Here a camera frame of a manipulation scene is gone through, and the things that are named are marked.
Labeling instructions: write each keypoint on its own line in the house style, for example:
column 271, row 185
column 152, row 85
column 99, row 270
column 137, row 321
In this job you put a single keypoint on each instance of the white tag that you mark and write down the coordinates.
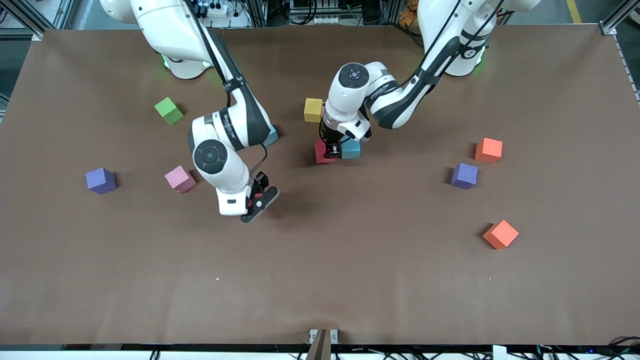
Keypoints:
column 499, row 353

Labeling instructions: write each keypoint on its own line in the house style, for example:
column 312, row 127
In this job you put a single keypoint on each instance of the blue foam cube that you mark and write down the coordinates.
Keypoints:
column 273, row 136
column 351, row 149

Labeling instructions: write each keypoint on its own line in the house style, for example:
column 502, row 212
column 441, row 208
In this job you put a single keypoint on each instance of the pile of orange objects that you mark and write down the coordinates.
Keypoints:
column 407, row 15

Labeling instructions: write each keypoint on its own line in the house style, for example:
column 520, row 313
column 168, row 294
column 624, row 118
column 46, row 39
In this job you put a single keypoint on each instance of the aluminium side rail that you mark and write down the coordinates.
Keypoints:
column 627, row 65

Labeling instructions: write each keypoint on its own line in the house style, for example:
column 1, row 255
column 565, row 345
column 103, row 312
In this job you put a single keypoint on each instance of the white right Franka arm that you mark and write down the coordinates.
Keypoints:
column 165, row 30

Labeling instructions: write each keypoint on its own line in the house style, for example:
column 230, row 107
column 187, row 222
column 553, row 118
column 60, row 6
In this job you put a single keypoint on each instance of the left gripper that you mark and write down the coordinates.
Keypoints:
column 329, row 135

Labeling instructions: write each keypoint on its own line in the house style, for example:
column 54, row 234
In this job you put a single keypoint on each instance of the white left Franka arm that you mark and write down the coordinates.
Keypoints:
column 440, row 30

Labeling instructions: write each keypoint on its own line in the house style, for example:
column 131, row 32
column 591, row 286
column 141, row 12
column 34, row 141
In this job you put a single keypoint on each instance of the green foam cube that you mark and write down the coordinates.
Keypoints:
column 168, row 111

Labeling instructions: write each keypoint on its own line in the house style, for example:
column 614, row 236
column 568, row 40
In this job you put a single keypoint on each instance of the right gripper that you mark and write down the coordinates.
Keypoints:
column 261, row 179

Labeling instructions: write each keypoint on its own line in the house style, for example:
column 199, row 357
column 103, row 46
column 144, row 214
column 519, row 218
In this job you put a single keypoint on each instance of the yellow foam cube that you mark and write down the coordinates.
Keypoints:
column 313, row 110

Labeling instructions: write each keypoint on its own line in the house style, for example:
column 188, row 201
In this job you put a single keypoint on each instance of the pink foam cube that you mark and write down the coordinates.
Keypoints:
column 180, row 179

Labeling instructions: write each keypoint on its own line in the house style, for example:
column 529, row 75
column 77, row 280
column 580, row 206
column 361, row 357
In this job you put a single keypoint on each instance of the aluminium frame post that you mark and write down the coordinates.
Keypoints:
column 25, row 19
column 615, row 20

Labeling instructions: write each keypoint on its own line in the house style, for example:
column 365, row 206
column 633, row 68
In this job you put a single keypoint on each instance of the purple foam cube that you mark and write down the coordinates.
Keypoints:
column 100, row 181
column 465, row 175

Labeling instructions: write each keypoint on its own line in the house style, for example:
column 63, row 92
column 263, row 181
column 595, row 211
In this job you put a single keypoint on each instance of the orange foam cube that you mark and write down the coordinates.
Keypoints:
column 488, row 150
column 500, row 234

